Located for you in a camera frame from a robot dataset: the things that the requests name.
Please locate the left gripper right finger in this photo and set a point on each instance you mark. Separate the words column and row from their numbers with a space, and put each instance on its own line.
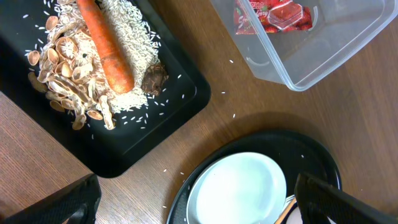
column 320, row 202

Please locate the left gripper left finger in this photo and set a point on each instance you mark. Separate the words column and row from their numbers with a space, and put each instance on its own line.
column 76, row 203

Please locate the grey round plate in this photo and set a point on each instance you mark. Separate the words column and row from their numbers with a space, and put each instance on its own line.
column 245, row 187

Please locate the orange carrot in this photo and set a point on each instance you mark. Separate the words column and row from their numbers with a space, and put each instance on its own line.
column 116, row 69

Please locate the pile of rice and shells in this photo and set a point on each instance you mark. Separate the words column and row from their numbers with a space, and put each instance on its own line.
column 67, row 69

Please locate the brown food lump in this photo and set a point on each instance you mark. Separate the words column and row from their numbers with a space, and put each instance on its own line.
column 154, row 79

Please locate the red snack wrapper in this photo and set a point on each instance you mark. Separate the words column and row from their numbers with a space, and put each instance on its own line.
column 274, row 15

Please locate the wooden chopstick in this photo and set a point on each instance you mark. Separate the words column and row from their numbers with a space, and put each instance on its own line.
column 286, row 211

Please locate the white bowl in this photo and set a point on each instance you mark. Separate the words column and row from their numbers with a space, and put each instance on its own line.
column 293, row 216

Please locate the white plastic fork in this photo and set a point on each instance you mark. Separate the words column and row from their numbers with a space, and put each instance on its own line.
column 289, row 199

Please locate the round black serving tray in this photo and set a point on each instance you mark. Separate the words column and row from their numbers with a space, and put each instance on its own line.
column 293, row 152

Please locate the black rectangular tray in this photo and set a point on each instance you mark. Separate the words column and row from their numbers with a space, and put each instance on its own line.
column 107, row 153

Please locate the clear plastic bin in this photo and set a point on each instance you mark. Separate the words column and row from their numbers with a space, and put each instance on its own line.
column 299, row 59

